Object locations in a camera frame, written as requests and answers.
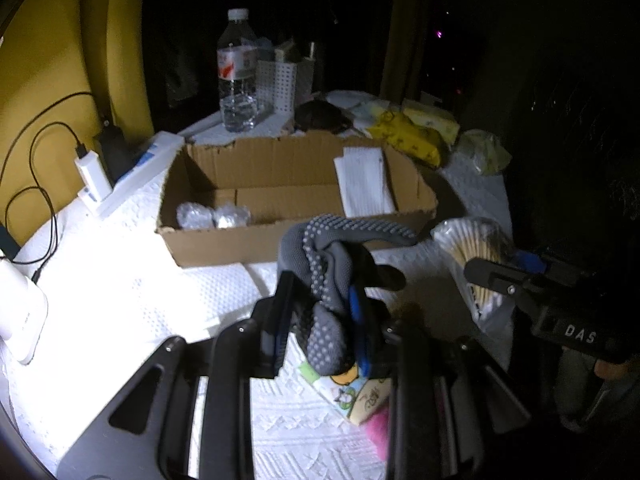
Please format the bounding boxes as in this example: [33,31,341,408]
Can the grey dotted sock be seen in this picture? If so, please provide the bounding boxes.
[278,213,420,376]

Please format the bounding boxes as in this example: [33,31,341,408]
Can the clear wrapped small bundle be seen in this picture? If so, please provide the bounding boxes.
[212,202,251,228]
[176,202,216,230]

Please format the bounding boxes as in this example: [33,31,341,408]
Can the pale yellow tissue pack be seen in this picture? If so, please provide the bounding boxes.
[402,99,460,143]

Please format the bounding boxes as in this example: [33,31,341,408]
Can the white folded cloth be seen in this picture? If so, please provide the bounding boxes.
[333,146,397,218]

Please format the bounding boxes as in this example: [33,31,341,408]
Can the black power adapter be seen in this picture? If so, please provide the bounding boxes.
[94,125,135,181]

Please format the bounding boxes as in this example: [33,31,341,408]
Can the pale green packet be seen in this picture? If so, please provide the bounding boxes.
[455,130,512,176]

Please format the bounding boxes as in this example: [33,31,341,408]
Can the bag of cotton swabs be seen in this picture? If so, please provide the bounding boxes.
[431,217,516,321]

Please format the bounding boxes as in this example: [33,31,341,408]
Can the clear plastic water bottle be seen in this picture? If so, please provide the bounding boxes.
[216,8,261,133]

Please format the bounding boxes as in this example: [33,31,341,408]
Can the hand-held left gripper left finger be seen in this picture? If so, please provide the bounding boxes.
[56,270,297,480]

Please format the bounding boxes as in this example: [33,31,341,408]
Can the white soft packets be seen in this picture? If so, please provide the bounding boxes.
[350,100,391,131]

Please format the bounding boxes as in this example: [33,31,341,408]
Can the black round pouch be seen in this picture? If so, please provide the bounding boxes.
[294,100,353,133]

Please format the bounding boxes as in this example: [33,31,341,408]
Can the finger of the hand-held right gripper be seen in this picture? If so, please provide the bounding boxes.
[463,256,537,307]
[515,251,547,271]

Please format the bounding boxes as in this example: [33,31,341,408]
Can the white charger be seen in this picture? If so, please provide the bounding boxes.
[75,156,113,206]

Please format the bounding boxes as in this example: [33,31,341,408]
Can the person's right hand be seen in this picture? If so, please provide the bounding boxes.
[594,360,632,385]

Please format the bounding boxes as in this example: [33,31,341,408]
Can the cardboard box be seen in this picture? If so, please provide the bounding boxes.
[154,129,440,270]

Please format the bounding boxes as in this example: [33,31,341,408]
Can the cartoon printed tissue packet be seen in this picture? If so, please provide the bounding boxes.
[298,360,393,426]

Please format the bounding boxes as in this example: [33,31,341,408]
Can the white power strip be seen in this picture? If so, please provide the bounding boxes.
[92,131,186,218]

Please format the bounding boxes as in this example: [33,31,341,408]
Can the yellow curtain strip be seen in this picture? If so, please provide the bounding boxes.
[379,0,432,103]

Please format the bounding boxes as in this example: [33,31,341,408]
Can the yellow padded panel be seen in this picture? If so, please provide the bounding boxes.
[0,0,155,231]

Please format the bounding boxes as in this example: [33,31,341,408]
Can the white perforated organizer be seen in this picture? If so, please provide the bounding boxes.
[256,55,315,113]

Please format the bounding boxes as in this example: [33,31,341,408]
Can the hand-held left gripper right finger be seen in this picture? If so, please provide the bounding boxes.
[347,282,532,480]

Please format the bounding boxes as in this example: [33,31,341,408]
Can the white plastic device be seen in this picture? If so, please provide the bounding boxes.
[0,257,49,365]

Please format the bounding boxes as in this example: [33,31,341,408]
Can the pink plush toy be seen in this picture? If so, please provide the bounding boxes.
[362,405,391,461]

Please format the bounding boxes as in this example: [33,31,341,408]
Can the black cable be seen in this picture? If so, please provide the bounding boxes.
[10,122,87,283]
[0,91,112,221]

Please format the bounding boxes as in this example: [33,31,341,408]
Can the yellow printed packet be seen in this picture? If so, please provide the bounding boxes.
[367,110,443,168]

